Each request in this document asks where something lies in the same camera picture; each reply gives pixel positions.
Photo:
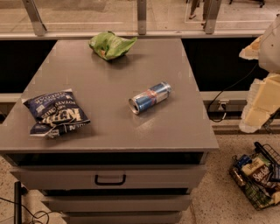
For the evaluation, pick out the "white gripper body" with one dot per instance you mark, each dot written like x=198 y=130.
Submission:
x=270 y=48

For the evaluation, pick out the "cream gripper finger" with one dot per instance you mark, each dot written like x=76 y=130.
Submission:
x=263 y=101
x=251 y=51

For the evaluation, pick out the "green rice chip bag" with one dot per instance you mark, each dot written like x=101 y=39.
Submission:
x=108 y=46

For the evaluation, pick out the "brown sea salt snack bag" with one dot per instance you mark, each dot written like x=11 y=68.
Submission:
x=259 y=172

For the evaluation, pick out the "blue kettle chips bag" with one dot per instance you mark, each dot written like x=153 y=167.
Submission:
x=55 y=114

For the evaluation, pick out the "blue can in basket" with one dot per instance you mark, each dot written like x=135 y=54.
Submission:
x=243 y=160

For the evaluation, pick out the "blue silver energy drink can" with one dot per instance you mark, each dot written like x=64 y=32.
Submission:
x=150 y=97

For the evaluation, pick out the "grey drawer cabinet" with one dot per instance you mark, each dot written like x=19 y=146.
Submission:
x=162 y=151

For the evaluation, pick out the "right metal window post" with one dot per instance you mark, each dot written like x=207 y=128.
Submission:
x=211 y=16

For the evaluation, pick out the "metal window post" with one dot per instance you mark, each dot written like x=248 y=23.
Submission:
x=33 y=14
x=211 y=16
x=141 y=16

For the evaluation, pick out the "black wire snack basket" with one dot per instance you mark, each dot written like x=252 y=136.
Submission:
x=257 y=195

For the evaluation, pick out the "middle metal window post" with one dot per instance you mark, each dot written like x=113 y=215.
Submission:
x=141 y=16

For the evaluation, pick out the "black drawer handle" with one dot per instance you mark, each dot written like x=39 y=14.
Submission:
x=117 y=180

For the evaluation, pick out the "left metal window post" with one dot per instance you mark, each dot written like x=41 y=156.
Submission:
x=33 y=14

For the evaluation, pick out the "black stand post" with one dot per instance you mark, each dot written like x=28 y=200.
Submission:
x=18 y=204

